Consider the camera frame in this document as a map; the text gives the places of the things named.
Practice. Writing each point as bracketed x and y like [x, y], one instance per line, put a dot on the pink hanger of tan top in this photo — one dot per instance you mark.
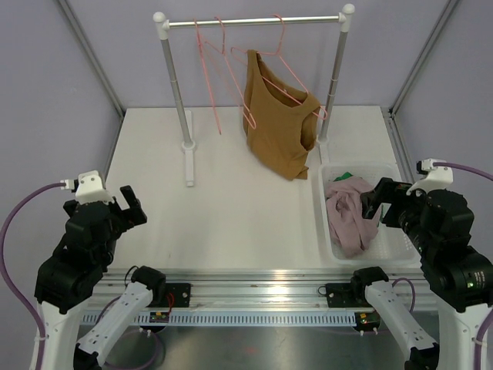
[278, 54]

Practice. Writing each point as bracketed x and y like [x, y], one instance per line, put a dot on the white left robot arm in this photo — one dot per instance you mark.
[66, 281]

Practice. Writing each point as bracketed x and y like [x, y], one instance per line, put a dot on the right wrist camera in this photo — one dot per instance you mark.
[434, 177]

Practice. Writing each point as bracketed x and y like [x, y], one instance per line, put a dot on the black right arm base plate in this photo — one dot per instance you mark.
[341, 295]

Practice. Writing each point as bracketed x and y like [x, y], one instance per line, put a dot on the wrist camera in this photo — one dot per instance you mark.
[89, 187]
[434, 177]

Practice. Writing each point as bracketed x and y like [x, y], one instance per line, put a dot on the mauve pink tank top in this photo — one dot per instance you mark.
[350, 231]

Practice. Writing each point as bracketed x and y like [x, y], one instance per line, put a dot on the green tank top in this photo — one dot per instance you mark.
[347, 175]

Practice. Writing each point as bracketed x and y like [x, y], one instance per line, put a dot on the pink hanger of mauve top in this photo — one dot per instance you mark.
[241, 104]

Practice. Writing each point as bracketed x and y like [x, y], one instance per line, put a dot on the pink hanger of green top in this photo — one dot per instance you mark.
[202, 52]

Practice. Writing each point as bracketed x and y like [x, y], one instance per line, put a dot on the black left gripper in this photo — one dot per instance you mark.
[131, 216]

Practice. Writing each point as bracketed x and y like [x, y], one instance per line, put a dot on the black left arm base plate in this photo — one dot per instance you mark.
[176, 295]

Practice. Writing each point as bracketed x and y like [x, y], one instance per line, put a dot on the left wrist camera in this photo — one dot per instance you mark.
[89, 187]

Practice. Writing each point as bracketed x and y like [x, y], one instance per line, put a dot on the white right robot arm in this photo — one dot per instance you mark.
[438, 224]

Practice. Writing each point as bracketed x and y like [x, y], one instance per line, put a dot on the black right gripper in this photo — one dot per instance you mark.
[390, 191]

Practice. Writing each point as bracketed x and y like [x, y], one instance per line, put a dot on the tan brown tank top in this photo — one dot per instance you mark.
[280, 121]

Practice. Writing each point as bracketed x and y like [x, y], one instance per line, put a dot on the aluminium front rail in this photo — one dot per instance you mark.
[260, 290]

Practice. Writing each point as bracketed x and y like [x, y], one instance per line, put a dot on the white clothes rack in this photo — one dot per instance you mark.
[164, 25]

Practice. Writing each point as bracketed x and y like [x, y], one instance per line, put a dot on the white slotted cable duct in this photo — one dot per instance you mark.
[183, 318]

